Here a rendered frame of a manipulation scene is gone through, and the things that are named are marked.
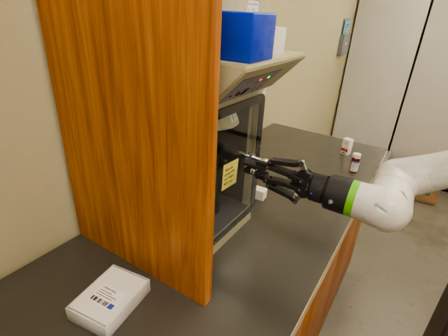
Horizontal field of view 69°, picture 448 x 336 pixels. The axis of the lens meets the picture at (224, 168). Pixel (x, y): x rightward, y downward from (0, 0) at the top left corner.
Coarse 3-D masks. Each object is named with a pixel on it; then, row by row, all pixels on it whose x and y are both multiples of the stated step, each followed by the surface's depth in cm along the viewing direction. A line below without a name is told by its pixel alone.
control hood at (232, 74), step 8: (280, 56) 75; (288, 56) 76; (296, 56) 79; (304, 56) 83; (224, 64) 62; (232, 64) 62; (240, 64) 62; (248, 64) 62; (256, 64) 63; (264, 64) 66; (272, 64) 69; (280, 64) 73; (288, 64) 79; (296, 64) 86; (224, 72) 63; (232, 72) 62; (240, 72) 61; (248, 72) 61; (256, 72) 65; (264, 72) 70; (280, 72) 82; (224, 80) 63; (232, 80) 62; (240, 80) 63; (272, 80) 85; (224, 88) 64; (232, 88) 65; (224, 96) 67
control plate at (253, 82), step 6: (276, 72) 78; (252, 78) 68; (258, 78) 71; (264, 78) 76; (270, 78) 80; (240, 84) 66; (246, 84) 69; (252, 84) 73; (258, 84) 78; (264, 84) 83; (234, 90) 68; (240, 90) 71; (252, 90) 80; (228, 96) 69; (234, 96) 73; (240, 96) 78; (222, 102) 71
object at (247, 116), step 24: (264, 96) 93; (240, 120) 85; (240, 144) 89; (216, 168) 82; (240, 168) 93; (216, 192) 85; (240, 192) 98; (216, 216) 89; (240, 216) 103; (216, 240) 93
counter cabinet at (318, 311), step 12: (348, 240) 162; (348, 252) 183; (336, 264) 145; (348, 264) 210; (336, 276) 161; (324, 288) 131; (336, 288) 182; (324, 300) 144; (312, 312) 119; (324, 312) 160; (312, 324) 130
